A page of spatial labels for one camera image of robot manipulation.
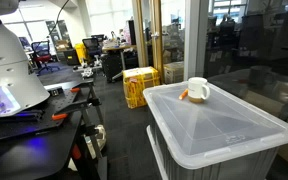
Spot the orange highlighter marker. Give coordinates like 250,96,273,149
178,88,189,101

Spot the white ceramic mug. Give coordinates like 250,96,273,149
187,76,211,104

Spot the pale cardboard box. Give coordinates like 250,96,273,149
163,61,185,84

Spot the black crate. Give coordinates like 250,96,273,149
101,53,125,83

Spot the round wooden table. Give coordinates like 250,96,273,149
102,44,137,81

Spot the small white machine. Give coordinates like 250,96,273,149
72,61,104,80

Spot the black office chair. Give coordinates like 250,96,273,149
82,37,104,68

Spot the yellow waste bin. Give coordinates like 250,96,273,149
74,43,88,64

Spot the small black box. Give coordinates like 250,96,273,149
48,87,65,97

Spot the grey plastic storage bin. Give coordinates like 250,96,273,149
146,124,280,180

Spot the red office chair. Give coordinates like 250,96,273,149
30,40,61,76

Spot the black breadboard table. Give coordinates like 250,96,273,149
0,78,108,180

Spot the yellow strapped box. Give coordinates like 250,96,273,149
122,66,161,110

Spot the wooden door frame post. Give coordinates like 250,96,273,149
132,0,150,68
150,0,165,84

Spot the black clamp orange handle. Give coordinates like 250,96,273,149
15,109,69,123
63,86,82,94

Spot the thin black cable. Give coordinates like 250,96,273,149
46,0,72,38

